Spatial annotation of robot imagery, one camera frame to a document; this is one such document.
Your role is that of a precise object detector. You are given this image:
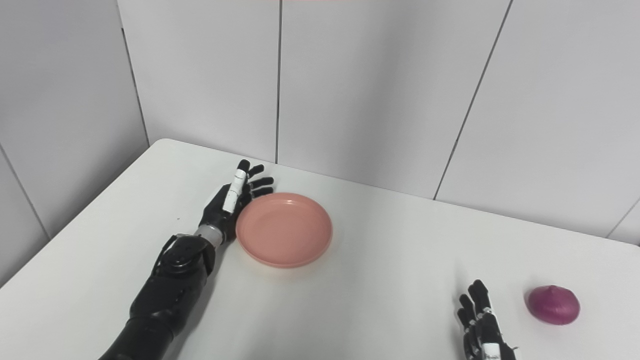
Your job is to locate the purple red onion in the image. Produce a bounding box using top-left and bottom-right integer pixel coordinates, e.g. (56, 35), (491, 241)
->
(527, 285), (581, 326)

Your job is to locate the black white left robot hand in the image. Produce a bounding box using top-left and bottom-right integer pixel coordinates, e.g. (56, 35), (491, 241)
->
(198, 159), (275, 244)

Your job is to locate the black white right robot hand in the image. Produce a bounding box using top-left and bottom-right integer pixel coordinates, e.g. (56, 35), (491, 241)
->
(457, 279), (518, 360)

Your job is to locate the thin black left wrist cable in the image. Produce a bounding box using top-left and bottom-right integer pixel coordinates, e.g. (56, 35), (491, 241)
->
(153, 234), (179, 277)

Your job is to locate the pink round plate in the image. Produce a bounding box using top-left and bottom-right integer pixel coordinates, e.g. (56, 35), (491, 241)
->
(235, 192), (334, 269)

